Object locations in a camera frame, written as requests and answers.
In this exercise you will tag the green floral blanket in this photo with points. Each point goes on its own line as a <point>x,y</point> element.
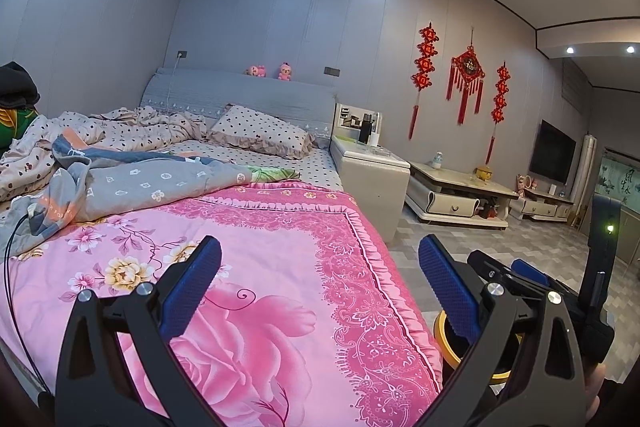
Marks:
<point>12,122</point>

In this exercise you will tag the black bottle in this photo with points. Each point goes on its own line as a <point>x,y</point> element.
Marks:
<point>365,129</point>

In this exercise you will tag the person's right hand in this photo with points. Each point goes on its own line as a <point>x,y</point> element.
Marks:
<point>594,394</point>

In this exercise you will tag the aquarium cabinet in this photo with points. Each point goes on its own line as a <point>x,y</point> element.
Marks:
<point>625,177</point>

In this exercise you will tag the small red container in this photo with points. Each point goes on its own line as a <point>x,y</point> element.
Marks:
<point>487,210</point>

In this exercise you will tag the white standing air conditioner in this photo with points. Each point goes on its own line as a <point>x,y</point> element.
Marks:
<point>585,177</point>

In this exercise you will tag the small snow globe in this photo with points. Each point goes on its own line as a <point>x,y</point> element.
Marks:
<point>438,161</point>

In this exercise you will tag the black television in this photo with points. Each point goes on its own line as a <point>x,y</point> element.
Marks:
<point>552,152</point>

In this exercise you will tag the wall switch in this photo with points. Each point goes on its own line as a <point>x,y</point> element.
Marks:
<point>331,71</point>

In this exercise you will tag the black cloth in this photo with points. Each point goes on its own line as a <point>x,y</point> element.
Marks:
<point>17,82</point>

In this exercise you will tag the cream coffee table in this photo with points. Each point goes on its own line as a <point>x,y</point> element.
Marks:
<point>450,207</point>

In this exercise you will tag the black bin with yellow rim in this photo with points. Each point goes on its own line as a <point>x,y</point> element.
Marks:
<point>445,347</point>

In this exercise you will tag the cream bedside cabinet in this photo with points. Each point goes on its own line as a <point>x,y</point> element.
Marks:
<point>370,187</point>

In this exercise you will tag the grey bed headboard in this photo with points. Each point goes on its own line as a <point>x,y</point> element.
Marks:
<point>200,92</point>

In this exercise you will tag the long red knot ornament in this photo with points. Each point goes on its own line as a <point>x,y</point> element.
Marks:
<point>425,57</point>
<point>500,92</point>

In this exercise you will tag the grey-blue patterned quilt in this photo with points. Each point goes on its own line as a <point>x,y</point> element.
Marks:
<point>150,179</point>

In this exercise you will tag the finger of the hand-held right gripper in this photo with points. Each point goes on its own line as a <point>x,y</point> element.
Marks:
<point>527,269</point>
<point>482,263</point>

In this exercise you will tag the pink floral blanket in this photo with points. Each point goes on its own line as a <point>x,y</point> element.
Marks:
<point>275,307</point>

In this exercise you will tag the white picture frame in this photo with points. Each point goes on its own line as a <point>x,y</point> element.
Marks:
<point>347,117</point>

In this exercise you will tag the cream television cabinet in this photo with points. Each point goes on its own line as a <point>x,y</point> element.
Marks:
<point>545,209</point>

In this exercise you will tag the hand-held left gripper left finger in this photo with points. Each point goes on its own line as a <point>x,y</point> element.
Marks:
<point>192,287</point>

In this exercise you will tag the yellow pot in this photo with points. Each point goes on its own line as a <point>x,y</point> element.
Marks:
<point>483,173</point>

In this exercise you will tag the polka dot pillow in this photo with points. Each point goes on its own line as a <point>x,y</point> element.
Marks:
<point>260,129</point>

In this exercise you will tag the beige polka dot quilt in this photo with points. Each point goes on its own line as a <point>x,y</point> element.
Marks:
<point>125,127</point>

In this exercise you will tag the diamond red knot ornament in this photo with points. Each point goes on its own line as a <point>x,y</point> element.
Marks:
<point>467,67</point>

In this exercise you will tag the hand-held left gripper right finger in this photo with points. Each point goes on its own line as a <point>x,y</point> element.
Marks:
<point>447,287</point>

